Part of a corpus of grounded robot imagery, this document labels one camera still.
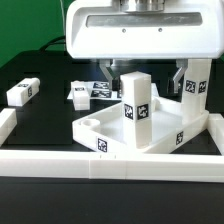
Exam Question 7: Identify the white right fence block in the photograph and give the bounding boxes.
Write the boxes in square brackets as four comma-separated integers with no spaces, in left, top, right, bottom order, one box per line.
[208,114,224,156]

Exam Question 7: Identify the white thin cable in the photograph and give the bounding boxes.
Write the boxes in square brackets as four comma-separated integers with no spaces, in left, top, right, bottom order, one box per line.
[59,0,67,52]

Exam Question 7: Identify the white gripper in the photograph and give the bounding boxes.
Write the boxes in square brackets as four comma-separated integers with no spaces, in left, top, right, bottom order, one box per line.
[66,0,224,93]

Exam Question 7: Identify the fiducial marker sheet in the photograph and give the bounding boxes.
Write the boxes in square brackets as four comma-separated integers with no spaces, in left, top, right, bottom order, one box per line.
[67,81,158,101]

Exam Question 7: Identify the white desk top tray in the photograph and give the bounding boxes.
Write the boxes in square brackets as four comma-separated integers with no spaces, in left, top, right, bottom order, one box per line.
[72,97,209,154]

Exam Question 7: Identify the black cable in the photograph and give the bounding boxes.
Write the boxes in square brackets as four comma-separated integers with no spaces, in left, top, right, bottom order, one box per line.
[39,35,68,52]

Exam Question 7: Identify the white fence block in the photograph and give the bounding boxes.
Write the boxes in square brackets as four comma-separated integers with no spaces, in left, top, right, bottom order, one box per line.
[208,114,224,156]
[0,108,17,146]

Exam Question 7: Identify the white front fence bar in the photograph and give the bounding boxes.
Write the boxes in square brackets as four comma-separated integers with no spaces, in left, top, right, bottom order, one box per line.
[0,150,224,183]

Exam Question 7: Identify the white left fence block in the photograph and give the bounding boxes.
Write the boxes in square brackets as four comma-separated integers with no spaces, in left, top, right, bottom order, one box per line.
[0,108,17,146]

